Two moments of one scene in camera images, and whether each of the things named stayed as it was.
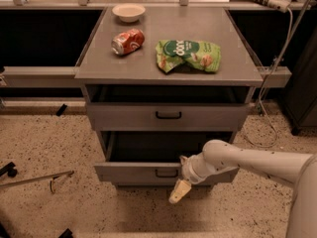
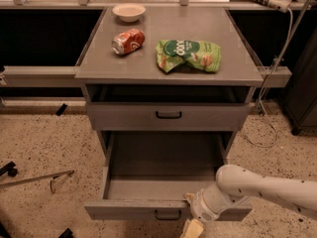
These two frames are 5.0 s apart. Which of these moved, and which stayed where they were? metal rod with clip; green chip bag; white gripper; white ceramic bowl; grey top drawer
Moved: white gripper
Stayed: green chip bag; white ceramic bowl; metal rod with clip; grey top drawer
